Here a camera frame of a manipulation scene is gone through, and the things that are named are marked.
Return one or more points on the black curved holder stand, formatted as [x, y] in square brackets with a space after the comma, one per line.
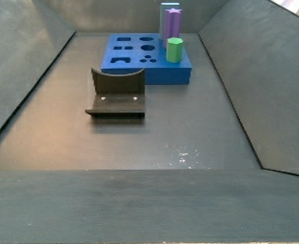
[119, 93]

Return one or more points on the purple star prism block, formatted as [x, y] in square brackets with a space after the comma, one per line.
[172, 24]

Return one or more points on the green hexagonal prism block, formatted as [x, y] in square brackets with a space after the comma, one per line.
[174, 49]

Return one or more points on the light blue tall block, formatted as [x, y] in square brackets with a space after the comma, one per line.
[166, 6]

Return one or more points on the blue shape sorter board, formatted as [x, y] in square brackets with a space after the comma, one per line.
[134, 51]

